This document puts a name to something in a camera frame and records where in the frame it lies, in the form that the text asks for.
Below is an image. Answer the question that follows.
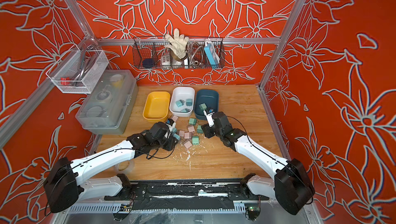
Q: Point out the green plug top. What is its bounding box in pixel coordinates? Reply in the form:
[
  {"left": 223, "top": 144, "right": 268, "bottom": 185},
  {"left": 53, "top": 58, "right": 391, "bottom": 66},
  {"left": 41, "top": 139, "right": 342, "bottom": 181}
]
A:
[{"left": 188, "top": 118, "right": 197, "bottom": 126}]

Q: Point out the yellow storage box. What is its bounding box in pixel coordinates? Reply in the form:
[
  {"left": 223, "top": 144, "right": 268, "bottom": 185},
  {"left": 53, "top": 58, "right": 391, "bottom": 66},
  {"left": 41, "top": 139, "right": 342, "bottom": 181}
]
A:
[{"left": 142, "top": 91, "right": 170, "bottom": 123}]

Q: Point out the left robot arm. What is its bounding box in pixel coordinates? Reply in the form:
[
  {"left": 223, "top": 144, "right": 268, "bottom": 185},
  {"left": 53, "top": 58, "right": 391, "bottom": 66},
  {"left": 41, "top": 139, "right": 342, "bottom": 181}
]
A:
[{"left": 43, "top": 119, "right": 178, "bottom": 213}]

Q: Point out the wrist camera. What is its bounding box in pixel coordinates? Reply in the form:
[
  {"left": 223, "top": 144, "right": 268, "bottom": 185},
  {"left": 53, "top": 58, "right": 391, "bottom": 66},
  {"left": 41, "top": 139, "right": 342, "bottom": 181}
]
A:
[
  {"left": 203, "top": 108, "right": 214, "bottom": 127},
  {"left": 165, "top": 118, "right": 176, "bottom": 132}
]

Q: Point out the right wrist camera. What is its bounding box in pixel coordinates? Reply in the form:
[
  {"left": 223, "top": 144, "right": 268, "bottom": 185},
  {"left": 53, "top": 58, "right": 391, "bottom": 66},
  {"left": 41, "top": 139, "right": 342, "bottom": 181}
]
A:
[{"left": 203, "top": 108, "right": 214, "bottom": 127}]

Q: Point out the cream rubber glove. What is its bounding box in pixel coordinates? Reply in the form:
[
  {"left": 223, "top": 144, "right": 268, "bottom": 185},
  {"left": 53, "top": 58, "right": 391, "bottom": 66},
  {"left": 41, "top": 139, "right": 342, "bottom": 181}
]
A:
[{"left": 165, "top": 28, "right": 189, "bottom": 60}]

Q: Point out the green plug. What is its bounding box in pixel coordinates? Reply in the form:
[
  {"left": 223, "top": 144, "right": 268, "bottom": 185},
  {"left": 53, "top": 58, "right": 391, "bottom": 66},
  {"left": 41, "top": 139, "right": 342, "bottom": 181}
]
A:
[
  {"left": 199, "top": 103, "right": 207, "bottom": 111},
  {"left": 188, "top": 118, "right": 197, "bottom": 126},
  {"left": 192, "top": 136, "right": 200, "bottom": 146},
  {"left": 197, "top": 125, "right": 203, "bottom": 134}
]

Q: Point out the white wire basket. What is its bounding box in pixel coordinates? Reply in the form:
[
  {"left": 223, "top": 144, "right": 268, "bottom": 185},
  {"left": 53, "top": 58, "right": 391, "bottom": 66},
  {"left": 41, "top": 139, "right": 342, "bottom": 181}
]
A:
[{"left": 46, "top": 48, "right": 109, "bottom": 94}]

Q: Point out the clear tape roll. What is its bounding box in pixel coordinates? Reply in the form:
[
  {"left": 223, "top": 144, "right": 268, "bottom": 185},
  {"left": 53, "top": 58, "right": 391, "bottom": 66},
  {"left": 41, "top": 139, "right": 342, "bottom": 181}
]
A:
[{"left": 114, "top": 160, "right": 135, "bottom": 174}]

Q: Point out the red object in basket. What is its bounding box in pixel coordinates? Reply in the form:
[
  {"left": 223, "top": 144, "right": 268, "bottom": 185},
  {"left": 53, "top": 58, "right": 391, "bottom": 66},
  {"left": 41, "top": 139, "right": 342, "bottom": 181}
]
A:
[{"left": 60, "top": 77, "right": 71, "bottom": 86}]

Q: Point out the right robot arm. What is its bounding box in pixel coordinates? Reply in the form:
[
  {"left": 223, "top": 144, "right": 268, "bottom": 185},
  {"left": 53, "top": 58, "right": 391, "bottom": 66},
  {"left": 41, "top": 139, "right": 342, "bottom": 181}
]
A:
[{"left": 203, "top": 111, "right": 315, "bottom": 215}]

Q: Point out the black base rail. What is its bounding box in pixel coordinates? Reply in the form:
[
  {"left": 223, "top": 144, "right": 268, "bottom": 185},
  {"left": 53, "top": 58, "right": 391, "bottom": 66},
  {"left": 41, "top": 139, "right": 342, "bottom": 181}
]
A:
[{"left": 104, "top": 178, "right": 269, "bottom": 201}]

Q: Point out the black wire wall basket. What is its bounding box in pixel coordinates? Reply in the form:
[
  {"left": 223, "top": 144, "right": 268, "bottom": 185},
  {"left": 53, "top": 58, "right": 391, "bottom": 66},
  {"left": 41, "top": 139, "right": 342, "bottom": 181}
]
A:
[{"left": 132, "top": 34, "right": 225, "bottom": 70}]

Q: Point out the pink plug bottom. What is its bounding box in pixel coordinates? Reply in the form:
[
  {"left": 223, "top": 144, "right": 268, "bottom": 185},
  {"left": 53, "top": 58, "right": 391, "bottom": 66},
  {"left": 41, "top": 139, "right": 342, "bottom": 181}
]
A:
[{"left": 183, "top": 140, "right": 192, "bottom": 149}]

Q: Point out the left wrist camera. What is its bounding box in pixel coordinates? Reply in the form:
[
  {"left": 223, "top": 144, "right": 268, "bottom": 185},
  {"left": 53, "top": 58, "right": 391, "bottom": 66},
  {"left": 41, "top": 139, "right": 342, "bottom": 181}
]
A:
[{"left": 165, "top": 118, "right": 176, "bottom": 132}]

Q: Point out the white socket cube in basket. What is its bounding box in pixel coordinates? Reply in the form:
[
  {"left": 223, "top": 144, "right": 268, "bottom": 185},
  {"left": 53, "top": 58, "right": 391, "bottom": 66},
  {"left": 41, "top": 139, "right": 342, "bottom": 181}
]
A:
[{"left": 160, "top": 53, "right": 171, "bottom": 69}]

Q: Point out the clear plastic lidded container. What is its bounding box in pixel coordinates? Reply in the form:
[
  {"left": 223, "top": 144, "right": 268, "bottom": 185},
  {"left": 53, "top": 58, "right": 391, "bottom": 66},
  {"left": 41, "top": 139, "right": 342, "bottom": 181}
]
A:
[{"left": 75, "top": 70, "right": 138, "bottom": 135}]

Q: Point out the light blue box in basket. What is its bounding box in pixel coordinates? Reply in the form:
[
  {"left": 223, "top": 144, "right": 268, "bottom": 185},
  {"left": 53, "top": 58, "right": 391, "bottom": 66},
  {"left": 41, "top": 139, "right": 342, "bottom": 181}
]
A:
[{"left": 204, "top": 39, "right": 220, "bottom": 68}]

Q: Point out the dark teal storage box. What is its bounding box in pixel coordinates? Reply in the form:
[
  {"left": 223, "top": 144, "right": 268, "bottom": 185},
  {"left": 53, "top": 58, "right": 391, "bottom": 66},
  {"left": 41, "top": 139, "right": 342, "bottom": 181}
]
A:
[{"left": 194, "top": 89, "right": 219, "bottom": 120}]

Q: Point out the white storage box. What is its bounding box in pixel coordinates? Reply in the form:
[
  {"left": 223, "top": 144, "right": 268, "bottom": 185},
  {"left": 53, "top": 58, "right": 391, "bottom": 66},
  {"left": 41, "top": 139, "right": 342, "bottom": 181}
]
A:
[{"left": 169, "top": 87, "right": 196, "bottom": 117}]

